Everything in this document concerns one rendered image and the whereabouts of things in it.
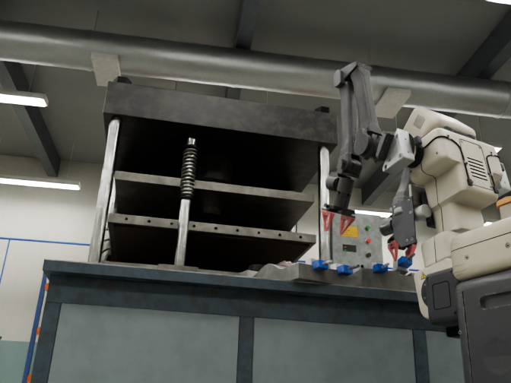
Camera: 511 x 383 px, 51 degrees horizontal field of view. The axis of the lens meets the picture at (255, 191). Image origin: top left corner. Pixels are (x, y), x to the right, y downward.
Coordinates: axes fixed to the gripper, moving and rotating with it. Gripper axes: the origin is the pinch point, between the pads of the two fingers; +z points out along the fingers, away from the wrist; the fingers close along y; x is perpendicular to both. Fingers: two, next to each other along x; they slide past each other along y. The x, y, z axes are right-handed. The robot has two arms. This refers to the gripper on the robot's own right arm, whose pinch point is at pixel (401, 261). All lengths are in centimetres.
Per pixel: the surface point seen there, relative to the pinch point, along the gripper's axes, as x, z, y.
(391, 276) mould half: 1.7, 8.5, 5.0
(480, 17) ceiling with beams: -154, -389, -155
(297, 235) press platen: -73, -40, 26
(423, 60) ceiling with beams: -233, -397, -131
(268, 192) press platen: -72, -62, 46
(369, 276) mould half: 1.6, 10.6, 13.7
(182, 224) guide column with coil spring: -69, -28, 87
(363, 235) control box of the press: -78, -53, -12
